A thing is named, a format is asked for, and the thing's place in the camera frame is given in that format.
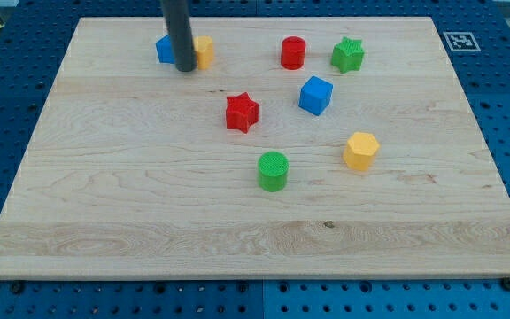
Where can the yellow block behind rod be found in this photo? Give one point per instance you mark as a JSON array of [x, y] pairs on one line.
[[204, 50]]

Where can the yellow hexagon block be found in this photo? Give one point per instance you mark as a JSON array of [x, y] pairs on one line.
[[360, 151]]

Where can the green star block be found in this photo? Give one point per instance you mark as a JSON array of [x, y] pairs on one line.
[[347, 55]]

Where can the white fiducial marker tag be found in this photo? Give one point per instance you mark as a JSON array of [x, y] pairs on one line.
[[461, 41]]

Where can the red star block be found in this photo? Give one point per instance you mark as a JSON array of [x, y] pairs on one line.
[[241, 112]]

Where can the blue cube block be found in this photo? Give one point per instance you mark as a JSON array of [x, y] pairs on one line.
[[315, 95]]

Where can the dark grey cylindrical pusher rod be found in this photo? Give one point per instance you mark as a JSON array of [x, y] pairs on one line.
[[176, 15]]

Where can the blue triangle block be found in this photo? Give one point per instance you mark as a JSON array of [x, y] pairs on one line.
[[164, 50]]

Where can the light wooden board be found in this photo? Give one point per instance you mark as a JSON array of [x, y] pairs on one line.
[[132, 174]]

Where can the red cylinder block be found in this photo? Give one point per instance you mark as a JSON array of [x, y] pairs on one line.
[[293, 53]]

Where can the green cylinder block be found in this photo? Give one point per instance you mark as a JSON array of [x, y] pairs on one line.
[[273, 169]]

